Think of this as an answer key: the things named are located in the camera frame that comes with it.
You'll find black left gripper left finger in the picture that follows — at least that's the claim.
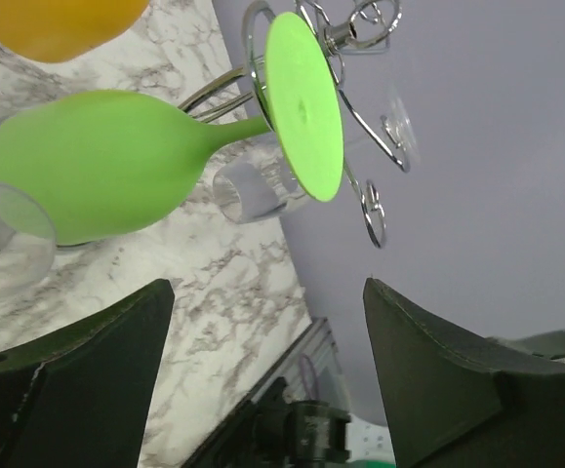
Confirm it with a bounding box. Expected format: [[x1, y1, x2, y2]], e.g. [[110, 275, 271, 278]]
[[0, 279, 175, 467]]

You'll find clear wine glass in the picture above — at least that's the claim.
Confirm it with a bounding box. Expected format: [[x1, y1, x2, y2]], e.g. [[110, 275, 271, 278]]
[[212, 85, 420, 225]]

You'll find green plastic wine glass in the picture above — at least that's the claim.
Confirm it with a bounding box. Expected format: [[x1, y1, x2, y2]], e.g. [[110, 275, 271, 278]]
[[0, 12, 344, 246]]

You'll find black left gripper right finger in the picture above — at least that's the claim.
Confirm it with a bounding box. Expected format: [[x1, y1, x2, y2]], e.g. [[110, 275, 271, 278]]
[[363, 278, 565, 467]]

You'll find clear tall glass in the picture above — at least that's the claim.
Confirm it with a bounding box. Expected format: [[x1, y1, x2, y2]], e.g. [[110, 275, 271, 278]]
[[0, 116, 59, 311]]

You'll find orange plastic glass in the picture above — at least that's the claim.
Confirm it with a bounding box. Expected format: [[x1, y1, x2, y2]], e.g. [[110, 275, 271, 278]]
[[0, 0, 148, 63]]

